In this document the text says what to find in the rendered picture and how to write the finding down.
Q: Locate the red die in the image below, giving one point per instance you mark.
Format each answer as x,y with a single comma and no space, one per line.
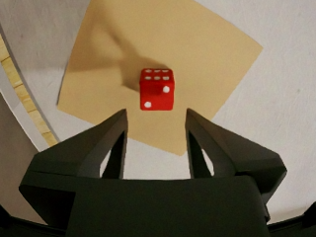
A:
156,89

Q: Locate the tan mat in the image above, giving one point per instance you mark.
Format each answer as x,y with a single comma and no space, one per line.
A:
118,38

